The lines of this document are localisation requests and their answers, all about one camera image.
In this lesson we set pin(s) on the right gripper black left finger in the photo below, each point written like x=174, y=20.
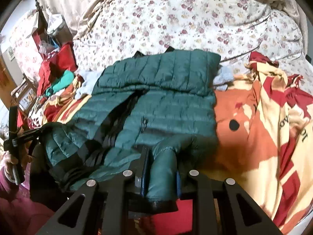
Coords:
x=104, y=207

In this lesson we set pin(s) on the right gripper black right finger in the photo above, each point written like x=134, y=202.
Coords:
x=222, y=207

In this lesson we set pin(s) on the green quilted puffer jacket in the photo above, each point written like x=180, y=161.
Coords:
x=162, y=103

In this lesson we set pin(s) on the magenta sleeve forearm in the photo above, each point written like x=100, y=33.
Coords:
x=20, y=215

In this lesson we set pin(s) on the left hand holding gripper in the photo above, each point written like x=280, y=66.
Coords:
x=8, y=161

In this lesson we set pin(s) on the teal green garment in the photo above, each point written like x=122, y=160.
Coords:
x=64, y=81

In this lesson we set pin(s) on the red garment pile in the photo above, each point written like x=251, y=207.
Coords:
x=53, y=68

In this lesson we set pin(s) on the yellow red rose blanket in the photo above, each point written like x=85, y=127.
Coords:
x=264, y=130

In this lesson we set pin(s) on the clear plastic storage container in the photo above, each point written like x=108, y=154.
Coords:
x=58, y=29

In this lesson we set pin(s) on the white floral quilt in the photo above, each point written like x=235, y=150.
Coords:
x=231, y=28

